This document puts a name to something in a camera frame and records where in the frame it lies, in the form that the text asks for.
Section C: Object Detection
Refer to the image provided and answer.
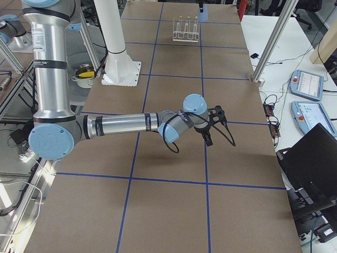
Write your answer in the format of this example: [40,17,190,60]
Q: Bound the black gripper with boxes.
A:
[194,122,213,147]
[198,0,204,13]

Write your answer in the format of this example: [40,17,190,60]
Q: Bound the light blue plastic cup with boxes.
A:
[197,4,208,22]

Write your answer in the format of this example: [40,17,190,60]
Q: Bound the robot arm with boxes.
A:
[22,1,214,160]

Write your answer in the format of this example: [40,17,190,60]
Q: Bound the red cylinder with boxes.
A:
[238,0,248,21]

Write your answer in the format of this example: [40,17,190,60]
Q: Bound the small black puck device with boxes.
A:
[250,53,259,59]

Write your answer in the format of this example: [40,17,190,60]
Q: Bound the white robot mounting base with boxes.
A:
[94,0,142,87]

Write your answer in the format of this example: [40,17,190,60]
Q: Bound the near teach pendant tablet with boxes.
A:
[291,101,336,137]

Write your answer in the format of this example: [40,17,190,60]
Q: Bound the teach pendant tablet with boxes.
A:
[291,101,336,137]
[290,70,324,101]

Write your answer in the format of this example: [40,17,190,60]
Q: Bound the black laptop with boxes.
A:
[276,123,336,222]

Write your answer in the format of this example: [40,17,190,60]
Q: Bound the far teach pendant tablet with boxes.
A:
[290,70,324,101]

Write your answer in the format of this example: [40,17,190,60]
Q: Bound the steel bowl with corn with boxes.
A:
[71,64,95,89]

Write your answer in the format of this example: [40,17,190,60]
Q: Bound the white wire cup holder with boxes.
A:
[172,16,200,43]

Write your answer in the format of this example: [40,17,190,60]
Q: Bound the aluminium frame post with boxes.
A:
[251,0,298,87]

